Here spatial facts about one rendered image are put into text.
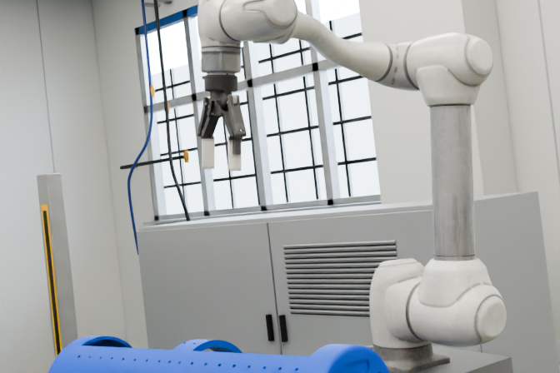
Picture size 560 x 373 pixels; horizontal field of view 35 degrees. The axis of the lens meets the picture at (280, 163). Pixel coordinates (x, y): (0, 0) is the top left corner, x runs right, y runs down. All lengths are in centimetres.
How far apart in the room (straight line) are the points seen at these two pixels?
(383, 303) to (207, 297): 222
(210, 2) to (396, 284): 85
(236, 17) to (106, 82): 561
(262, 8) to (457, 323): 87
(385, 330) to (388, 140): 254
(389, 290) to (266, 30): 80
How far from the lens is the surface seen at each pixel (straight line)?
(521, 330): 359
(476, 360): 243
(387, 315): 230
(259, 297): 413
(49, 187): 301
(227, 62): 197
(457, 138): 217
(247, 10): 184
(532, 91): 460
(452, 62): 214
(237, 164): 194
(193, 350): 205
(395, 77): 227
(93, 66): 752
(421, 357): 234
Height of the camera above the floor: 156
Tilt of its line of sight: 2 degrees up
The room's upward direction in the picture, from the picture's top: 6 degrees counter-clockwise
